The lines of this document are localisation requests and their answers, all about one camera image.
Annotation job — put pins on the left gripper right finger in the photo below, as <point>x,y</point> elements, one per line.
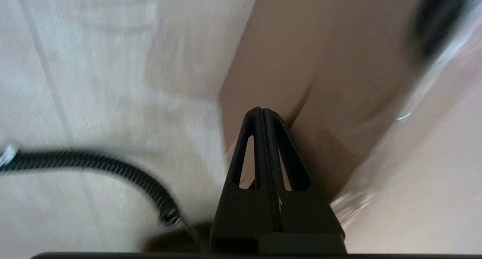
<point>312,221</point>

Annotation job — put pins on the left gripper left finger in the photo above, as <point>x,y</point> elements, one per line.
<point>233,221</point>

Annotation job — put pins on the brown cardboard shoe box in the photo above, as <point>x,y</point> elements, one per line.
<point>339,63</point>

